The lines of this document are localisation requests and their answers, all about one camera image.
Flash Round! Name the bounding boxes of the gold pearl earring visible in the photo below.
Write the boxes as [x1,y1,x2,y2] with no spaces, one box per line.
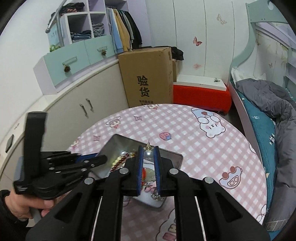
[144,139,154,160]

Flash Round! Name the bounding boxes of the jewelry pile in tin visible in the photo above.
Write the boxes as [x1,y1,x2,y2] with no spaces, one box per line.
[109,148,166,207]

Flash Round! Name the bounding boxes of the grey metal jewelry tin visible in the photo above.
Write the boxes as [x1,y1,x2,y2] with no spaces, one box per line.
[90,133,184,208]

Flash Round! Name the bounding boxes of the person's left hand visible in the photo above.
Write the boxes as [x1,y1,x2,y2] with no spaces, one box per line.
[4,190,68,219]

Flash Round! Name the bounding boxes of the pink checkered tablecloth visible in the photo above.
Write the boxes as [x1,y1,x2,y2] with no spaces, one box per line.
[67,103,269,241]

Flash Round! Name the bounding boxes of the brown cardboard box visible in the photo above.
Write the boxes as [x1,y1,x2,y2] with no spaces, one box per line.
[118,47,173,108]

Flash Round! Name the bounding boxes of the red storage bench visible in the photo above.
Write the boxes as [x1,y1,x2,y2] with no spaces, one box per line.
[173,74,232,114]

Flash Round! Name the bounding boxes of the mint green drawer unit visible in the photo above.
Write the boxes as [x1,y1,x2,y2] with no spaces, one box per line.
[33,35,115,95]

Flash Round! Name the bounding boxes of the black clothes behind box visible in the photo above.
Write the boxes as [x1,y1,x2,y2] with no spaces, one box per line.
[171,47,184,61]

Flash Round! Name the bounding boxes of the teal bed sheet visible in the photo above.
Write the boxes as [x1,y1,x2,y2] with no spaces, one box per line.
[231,81,280,239]

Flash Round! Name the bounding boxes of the hanging clothes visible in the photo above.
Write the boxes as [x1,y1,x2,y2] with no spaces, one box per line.
[106,8,142,54]

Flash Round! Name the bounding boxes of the white cubby shelf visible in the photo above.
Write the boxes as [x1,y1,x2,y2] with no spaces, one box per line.
[47,0,112,47]

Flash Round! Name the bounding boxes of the grey duvet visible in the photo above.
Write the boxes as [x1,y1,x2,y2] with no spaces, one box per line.
[236,78,295,232]

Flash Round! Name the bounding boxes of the silver metal pole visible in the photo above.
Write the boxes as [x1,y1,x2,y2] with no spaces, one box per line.
[45,0,67,47]

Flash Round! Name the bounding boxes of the cream cabinet with handles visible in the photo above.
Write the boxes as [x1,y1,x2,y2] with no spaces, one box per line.
[0,59,130,186]

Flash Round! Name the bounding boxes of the mint green bunk bed frame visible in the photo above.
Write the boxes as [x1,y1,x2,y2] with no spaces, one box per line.
[229,0,296,103]

